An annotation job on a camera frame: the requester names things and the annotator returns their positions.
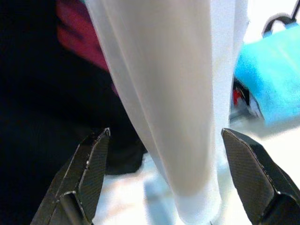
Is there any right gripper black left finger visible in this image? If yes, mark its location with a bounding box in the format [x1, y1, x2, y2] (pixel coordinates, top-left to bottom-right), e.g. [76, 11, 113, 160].
[30, 127, 111, 225]

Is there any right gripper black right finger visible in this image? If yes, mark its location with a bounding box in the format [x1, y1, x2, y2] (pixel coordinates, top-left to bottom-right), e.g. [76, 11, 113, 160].
[221, 127, 300, 225]

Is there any black hanging garment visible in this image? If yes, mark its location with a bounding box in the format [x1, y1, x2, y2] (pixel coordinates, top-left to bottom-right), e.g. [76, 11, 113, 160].
[0, 0, 145, 225]

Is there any cyan folded cloth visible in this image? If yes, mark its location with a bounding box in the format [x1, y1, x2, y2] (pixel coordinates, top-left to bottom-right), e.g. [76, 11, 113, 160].
[233, 23, 300, 129]

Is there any white hanging garment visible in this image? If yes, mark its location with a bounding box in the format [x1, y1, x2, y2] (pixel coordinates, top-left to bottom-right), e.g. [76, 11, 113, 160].
[84, 0, 249, 225]

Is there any red hanging garment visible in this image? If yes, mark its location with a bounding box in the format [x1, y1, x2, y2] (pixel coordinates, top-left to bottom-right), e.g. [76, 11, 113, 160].
[55, 0, 118, 96]

